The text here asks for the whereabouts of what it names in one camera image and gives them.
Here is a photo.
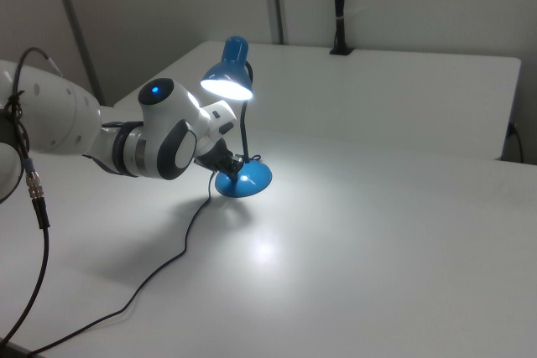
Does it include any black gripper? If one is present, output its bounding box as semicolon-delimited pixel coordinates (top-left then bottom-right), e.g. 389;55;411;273
195;138;246;184

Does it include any black wall cable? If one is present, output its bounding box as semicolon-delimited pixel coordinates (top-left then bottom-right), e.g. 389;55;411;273
508;122;526;163

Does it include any black lamp power cord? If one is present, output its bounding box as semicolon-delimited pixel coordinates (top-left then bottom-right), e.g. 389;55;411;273
27;152;263;355

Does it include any black robot cable with connector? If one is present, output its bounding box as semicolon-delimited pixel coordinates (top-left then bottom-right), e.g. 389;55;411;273
0;46;65;345

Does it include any blue gooseneck desk lamp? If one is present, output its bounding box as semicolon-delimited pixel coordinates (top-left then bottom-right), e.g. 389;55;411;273
199;35;274;200

